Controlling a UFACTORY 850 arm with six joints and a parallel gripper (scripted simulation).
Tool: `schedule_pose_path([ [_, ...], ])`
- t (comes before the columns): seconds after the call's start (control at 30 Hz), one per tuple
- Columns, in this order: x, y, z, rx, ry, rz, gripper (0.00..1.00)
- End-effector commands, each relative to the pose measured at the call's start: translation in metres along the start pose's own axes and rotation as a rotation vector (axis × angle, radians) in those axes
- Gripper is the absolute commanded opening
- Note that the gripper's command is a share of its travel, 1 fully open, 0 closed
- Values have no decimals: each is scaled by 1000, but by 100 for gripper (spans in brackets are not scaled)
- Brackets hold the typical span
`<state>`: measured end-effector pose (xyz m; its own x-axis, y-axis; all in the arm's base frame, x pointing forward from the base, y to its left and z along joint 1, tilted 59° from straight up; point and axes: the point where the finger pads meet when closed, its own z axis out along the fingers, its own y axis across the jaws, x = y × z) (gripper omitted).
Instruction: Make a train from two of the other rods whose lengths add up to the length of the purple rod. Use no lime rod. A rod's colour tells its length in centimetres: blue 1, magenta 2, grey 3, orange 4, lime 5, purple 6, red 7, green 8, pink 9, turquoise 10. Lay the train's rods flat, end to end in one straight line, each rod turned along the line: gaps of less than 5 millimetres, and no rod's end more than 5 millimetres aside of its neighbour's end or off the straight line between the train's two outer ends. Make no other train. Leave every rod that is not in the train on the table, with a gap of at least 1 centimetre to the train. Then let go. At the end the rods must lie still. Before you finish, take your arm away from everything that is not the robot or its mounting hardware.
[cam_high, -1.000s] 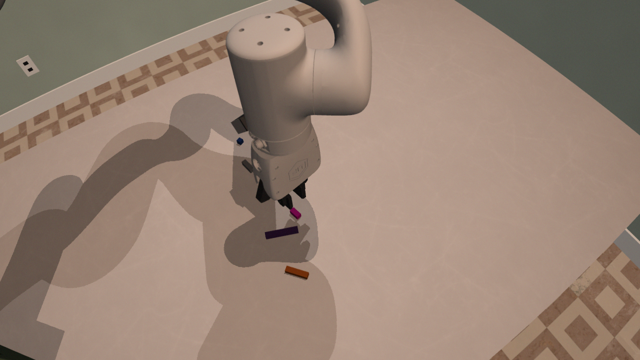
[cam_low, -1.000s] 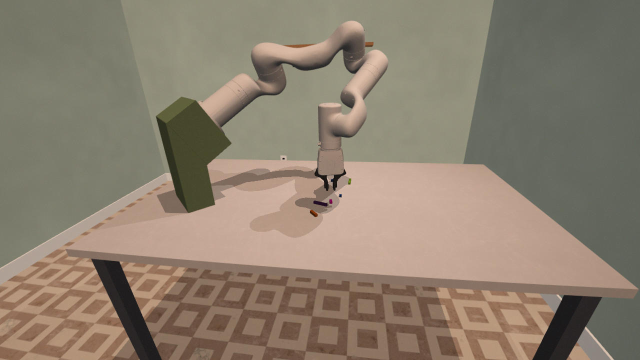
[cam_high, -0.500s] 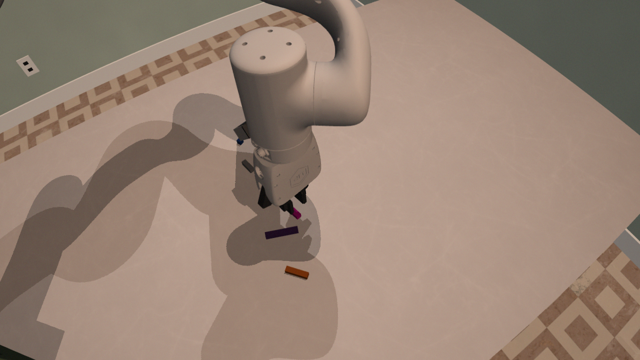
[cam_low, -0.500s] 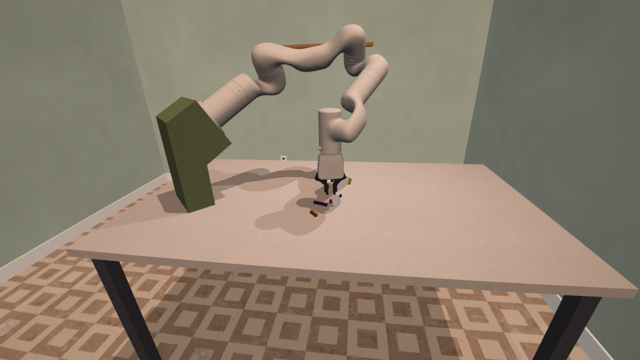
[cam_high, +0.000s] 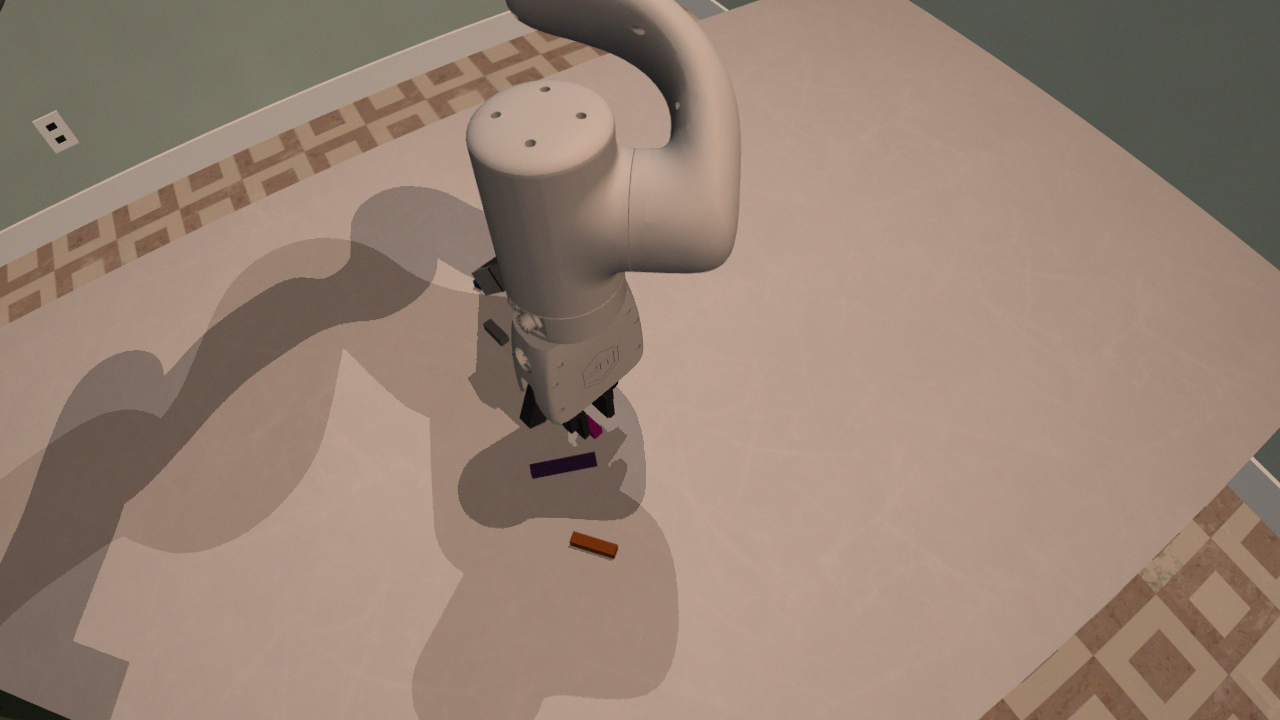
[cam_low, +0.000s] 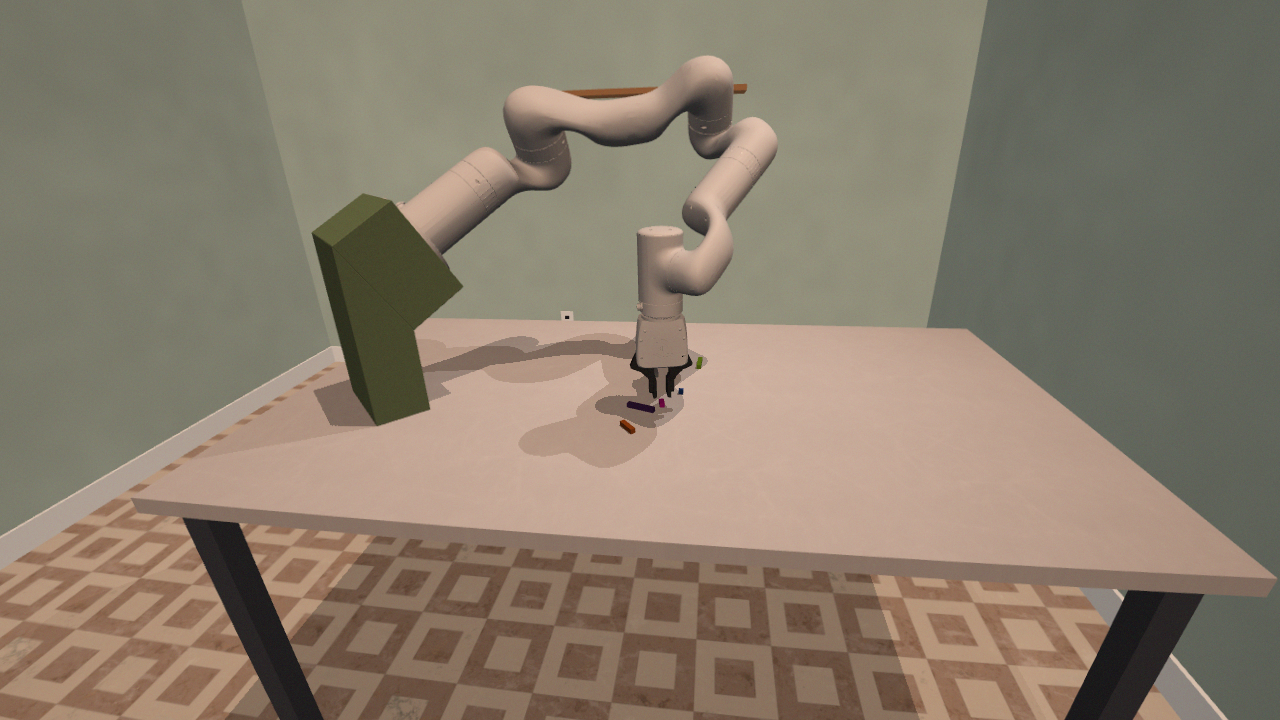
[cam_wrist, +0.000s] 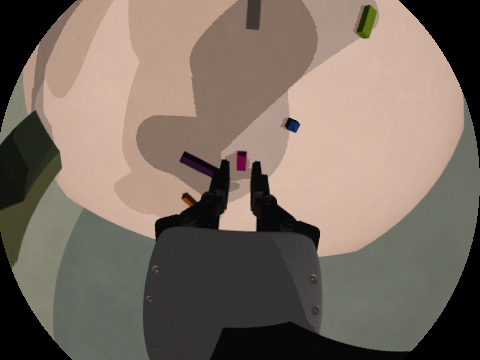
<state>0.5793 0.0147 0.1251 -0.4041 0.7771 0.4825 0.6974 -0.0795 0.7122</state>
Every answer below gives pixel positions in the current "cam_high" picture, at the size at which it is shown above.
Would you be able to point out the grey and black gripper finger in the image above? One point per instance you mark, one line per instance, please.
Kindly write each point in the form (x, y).
(605, 402)
(532, 416)

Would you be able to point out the orange rod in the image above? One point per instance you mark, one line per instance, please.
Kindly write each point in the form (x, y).
(594, 545)

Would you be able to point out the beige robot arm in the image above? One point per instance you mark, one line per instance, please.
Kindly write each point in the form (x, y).
(570, 210)

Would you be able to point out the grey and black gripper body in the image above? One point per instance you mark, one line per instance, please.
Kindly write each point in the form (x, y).
(568, 375)

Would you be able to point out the purple rod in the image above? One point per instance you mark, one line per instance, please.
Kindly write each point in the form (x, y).
(563, 465)

